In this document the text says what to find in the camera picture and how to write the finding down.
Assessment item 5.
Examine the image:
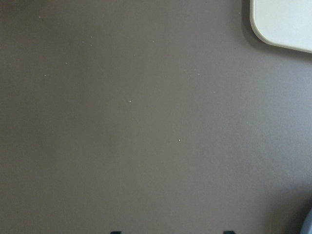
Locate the blue plate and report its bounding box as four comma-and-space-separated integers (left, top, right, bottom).
300, 209, 312, 234

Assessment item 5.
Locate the cream rabbit tray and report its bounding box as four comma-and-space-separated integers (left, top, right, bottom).
250, 0, 312, 53

